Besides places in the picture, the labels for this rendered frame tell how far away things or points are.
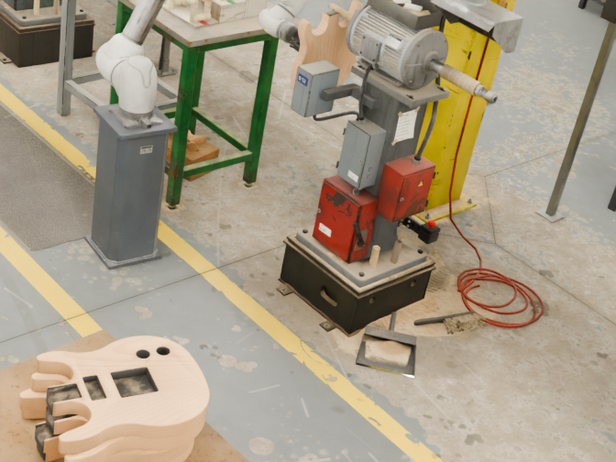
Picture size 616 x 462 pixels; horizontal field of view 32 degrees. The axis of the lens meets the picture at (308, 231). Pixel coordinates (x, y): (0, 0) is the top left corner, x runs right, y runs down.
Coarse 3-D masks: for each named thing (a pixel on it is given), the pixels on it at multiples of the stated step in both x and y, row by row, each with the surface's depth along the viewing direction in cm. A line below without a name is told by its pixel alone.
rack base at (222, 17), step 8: (200, 0) 527; (216, 0) 522; (232, 0) 525; (240, 0) 527; (200, 8) 529; (216, 8) 520; (224, 8) 519; (232, 8) 523; (240, 8) 527; (216, 16) 522; (224, 16) 522; (232, 16) 526; (240, 16) 530
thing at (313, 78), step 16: (304, 64) 452; (320, 64) 454; (304, 80) 449; (320, 80) 449; (336, 80) 456; (304, 96) 451; (320, 96) 455; (304, 112) 454; (320, 112) 460; (352, 112) 458
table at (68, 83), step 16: (64, 0) 578; (112, 0) 540; (64, 16) 582; (64, 32) 587; (64, 48) 591; (64, 64) 596; (64, 80) 601; (80, 80) 609; (96, 80) 618; (160, 80) 622; (64, 96) 607; (80, 96) 594; (176, 96) 609; (64, 112) 612
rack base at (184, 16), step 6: (162, 6) 525; (174, 6) 528; (180, 6) 529; (174, 12) 522; (180, 12) 523; (186, 12) 524; (198, 12) 527; (180, 18) 518; (186, 18) 518; (210, 18) 523; (192, 24) 513; (198, 24) 514; (210, 24) 518
